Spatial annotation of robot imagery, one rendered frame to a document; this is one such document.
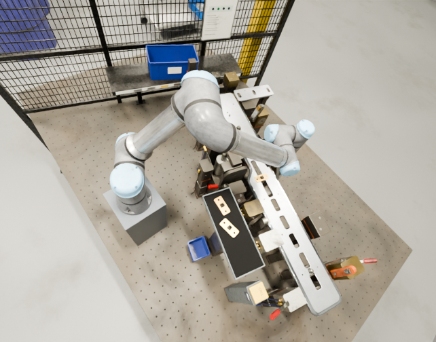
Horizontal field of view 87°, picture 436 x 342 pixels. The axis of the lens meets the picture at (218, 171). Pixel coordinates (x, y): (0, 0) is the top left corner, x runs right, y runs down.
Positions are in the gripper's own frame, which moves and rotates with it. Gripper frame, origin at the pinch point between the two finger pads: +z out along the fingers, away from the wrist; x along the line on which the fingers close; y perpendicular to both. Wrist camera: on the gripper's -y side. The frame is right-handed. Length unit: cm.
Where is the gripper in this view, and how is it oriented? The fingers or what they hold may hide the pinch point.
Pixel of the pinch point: (269, 168)
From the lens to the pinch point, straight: 125.2
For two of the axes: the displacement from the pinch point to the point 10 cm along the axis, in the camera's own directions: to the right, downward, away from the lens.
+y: 9.0, -2.5, 3.4
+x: -3.8, -8.5, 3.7
